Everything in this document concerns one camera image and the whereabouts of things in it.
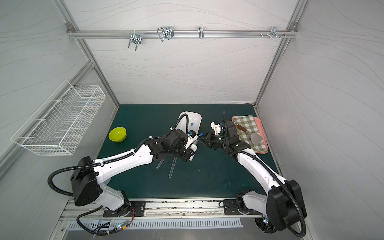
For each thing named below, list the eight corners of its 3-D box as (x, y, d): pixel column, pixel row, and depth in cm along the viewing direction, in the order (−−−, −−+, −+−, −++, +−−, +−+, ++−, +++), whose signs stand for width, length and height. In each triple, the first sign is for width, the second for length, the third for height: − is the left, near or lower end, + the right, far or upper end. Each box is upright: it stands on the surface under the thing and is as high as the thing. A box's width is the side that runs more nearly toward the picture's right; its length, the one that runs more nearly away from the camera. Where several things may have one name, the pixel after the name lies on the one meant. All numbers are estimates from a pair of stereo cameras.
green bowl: (109, 143, 99) (105, 139, 96) (114, 130, 106) (111, 126, 102) (125, 143, 99) (122, 139, 96) (129, 130, 106) (127, 126, 102)
